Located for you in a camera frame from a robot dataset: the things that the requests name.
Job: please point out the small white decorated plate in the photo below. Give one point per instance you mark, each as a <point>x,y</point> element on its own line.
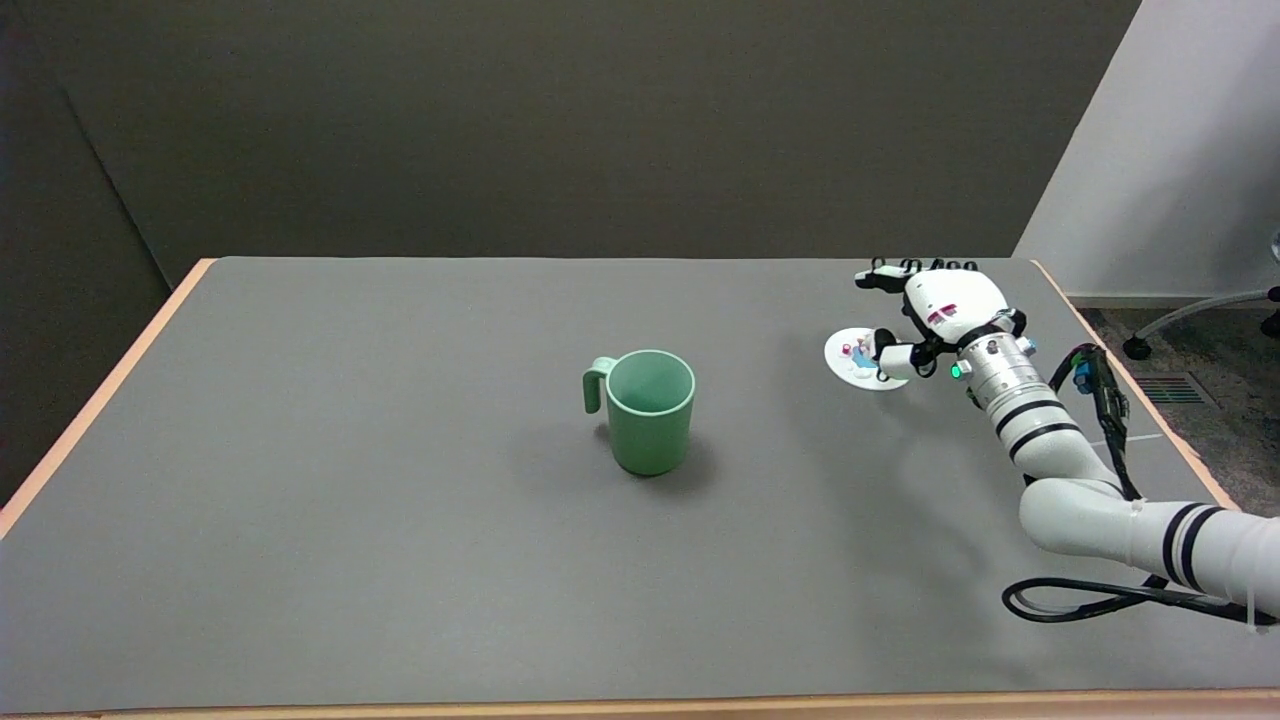
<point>853,362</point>

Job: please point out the floor vent grille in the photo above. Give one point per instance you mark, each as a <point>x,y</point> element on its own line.
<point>1172,390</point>

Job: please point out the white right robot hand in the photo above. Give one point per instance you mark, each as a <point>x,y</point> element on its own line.
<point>945,305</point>

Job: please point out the green plastic mug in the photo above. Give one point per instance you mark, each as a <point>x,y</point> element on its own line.
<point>648,412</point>

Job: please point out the office chair base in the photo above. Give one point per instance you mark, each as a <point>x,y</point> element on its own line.
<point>1200,315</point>

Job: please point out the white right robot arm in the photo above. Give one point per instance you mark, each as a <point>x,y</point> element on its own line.
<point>1090,470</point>

